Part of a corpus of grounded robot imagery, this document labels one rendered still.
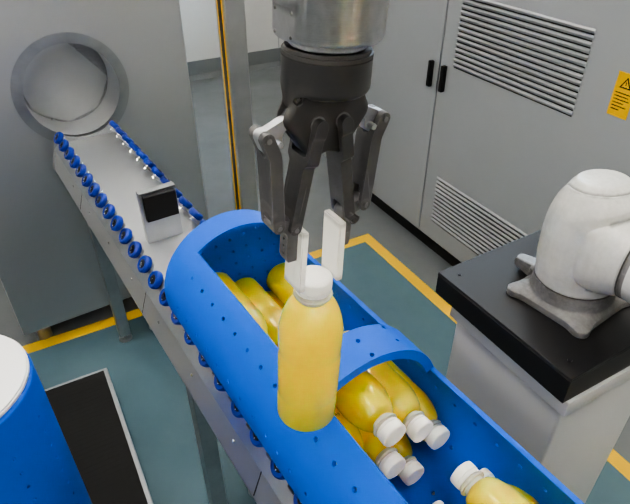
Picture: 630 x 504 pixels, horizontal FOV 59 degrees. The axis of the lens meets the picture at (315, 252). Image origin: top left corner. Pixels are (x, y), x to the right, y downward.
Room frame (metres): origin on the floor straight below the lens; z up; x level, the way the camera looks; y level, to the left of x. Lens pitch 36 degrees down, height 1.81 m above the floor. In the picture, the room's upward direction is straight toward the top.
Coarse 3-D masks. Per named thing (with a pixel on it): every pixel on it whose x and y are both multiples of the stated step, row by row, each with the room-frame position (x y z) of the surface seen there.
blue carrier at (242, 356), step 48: (192, 240) 0.87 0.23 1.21; (240, 240) 0.94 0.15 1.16; (192, 288) 0.77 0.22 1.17; (336, 288) 0.83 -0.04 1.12; (192, 336) 0.74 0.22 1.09; (240, 336) 0.64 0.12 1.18; (384, 336) 0.60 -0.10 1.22; (240, 384) 0.59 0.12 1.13; (432, 384) 0.61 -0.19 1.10; (288, 432) 0.48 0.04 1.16; (336, 432) 0.45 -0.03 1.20; (480, 432) 0.52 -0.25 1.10; (288, 480) 0.46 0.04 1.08; (336, 480) 0.40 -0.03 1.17; (384, 480) 0.38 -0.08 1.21; (432, 480) 0.52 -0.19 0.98; (528, 480) 0.45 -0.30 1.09
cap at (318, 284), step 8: (312, 272) 0.46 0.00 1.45; (320, 272) 0.46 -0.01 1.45; (328, 272) 0.46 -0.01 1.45; (312, 280) 0.45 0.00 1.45; (320, 280) 0.45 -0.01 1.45; (328, 280) 0.45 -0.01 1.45; (312, 288) 0.43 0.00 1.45; (320, 288) 0.43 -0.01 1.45; (328, 288) 0.44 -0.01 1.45; (304, 296) 0.44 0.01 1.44; (312, 296) 0.43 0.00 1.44; (320, 296) 0.44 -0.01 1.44
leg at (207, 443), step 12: (192, 408) 1.00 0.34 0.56; (204, 420) 0.99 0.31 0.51; (204, 432) 0.99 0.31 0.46; (204, 444) 0.99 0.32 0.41; (216, 444) 1.01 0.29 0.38; (204, 456) 0.98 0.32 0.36; (216, 456) 1.00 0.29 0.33; (204, 468) 1.00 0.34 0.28; (216, 468) 1.00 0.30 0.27; (216, 480) 1.00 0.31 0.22; (216, 492) 0.99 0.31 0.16
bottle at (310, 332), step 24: (288, 312) 0.44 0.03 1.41; (312, 312) 0.43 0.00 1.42; (336, 312) 0.44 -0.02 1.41; (288, 336) 0.43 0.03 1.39; (312, 336) 0.42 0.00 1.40; (336, 336) 0.43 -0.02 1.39; (288, 360) 0.42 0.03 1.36; (312, 360) 0.42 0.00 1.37; (336, 360) 0.43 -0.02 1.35; (288, 384) 0.42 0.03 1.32; (312, 384) 0.41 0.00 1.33; (336, 384) 0.44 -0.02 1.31; (288, 408) 0.42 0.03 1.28; (312, 408) 0.41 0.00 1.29
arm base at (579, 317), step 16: (528, 256) 0.97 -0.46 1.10; (528, 272) 0.93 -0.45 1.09; (512, 288) 0.89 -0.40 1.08; (528, 288) 0.88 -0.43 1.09; (544, 288) 0.84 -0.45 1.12; (528, 304) 0.85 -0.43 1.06; (544, 304) 0.83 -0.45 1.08; (560, 304) 0.81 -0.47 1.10; (576, 304) 0.80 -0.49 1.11; (592, 304) 0.80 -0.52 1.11; (608, 304) 0.81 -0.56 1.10; (624, 304) 0.83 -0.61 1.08; (560, 320) 0.79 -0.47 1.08; (576, 320) 0.78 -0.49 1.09; (592, 320) 0.78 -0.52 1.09; (576, 336) 0.76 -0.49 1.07
